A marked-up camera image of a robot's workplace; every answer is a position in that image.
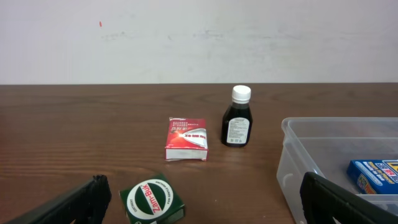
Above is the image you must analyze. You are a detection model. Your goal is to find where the clear plastic container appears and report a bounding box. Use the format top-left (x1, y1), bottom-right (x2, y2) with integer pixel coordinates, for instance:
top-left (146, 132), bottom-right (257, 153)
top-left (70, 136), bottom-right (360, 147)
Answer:
top-left (277, 117), bottom-right (397, 223)

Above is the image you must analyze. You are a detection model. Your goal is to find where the blue Kool Fever box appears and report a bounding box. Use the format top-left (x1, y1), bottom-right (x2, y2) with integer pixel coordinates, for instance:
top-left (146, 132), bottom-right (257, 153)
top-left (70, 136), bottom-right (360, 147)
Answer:
top-left (346, 159), bottom-right (398, 194)

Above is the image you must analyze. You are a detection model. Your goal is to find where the green Zam-Buk box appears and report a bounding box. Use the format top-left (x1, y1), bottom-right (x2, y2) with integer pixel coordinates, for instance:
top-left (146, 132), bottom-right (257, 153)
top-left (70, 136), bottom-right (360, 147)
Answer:
top-left (119, 174), bottom-right (185, 224)

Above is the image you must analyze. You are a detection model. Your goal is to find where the dark bottle white cap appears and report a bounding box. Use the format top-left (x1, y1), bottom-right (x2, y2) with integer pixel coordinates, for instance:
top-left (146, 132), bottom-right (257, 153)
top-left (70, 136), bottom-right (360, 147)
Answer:
top-left (221, 85), bottom-right (252, 147)

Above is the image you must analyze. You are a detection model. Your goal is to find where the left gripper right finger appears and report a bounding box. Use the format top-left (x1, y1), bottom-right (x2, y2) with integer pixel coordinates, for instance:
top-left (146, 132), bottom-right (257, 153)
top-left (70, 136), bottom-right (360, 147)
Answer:
top-left (300, 172), bottom-right (397, 224)

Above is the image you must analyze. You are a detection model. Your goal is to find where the red white medicine box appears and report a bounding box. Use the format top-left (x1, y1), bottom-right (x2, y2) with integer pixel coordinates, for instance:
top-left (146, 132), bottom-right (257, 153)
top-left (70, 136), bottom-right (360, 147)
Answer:
top-left (165, 118), bottom-right (209, 161)

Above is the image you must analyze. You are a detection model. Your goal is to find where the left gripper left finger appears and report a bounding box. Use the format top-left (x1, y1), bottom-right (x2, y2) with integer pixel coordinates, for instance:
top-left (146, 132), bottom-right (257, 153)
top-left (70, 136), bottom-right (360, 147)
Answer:
top-left (7, 175), bottom-right (112, 224)

